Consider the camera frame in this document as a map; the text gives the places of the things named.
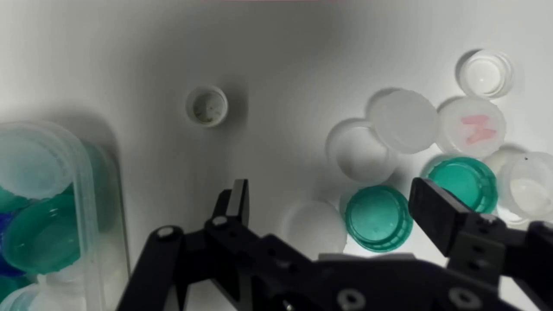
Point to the green plastic bottle cap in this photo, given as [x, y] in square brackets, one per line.
[377, 219]
[43, 236]
[467, 182]

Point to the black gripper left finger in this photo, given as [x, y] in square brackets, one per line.
[230, 253]

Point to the blue plastic cap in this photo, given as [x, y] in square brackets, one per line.
[4, 222]

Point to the white cap with pink print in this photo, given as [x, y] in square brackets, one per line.
[470, 127]

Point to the clear plastic bowl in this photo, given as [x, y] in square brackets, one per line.
[100, 243]

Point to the small white bottle cap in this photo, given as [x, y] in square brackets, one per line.
[206, 106]

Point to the white plastic cap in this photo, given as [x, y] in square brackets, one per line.
[31, 165]
[403, 120]
[315, 226]
[356, 151]

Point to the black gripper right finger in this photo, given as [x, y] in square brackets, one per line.
[443, 217]

